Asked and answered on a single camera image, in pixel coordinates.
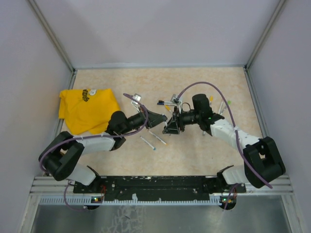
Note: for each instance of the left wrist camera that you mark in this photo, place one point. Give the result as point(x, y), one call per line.
point(136, 97)

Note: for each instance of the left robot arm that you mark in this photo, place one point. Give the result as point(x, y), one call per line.
point(60, 158)

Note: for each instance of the pink capped white marker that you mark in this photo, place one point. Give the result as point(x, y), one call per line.
point(221, 105)

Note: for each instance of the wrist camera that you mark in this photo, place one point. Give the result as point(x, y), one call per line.
point(136, 97)
point(176, 101)

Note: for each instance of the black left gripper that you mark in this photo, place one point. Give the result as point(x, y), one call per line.
point(154, 119)

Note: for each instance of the yellow t-shirt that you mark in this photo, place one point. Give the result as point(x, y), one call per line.
point(87, 110)

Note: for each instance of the black eraser-cap white marker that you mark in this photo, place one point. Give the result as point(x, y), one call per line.
point(165, 101)

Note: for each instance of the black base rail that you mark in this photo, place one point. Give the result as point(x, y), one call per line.
point(154, 188)

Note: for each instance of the dark blue capped marker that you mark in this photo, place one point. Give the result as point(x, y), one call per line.
point(169, 104)

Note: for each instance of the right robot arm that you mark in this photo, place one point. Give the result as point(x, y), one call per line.
point(262, 162)

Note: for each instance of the left corner aluminium post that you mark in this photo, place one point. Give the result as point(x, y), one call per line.
point(50, 33)

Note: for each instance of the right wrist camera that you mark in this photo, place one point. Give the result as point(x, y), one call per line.
point(176, 101)

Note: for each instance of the corner aluminium post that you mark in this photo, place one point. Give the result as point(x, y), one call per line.
point(50, 33)
point(264, 36)

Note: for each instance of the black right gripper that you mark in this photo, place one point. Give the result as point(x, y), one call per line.
point(176, 121)

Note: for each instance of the yellow capped clear pen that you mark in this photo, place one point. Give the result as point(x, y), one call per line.
point(168, 108)

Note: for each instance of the right corner aluminium post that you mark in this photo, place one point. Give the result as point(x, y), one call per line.
point(264, 36)

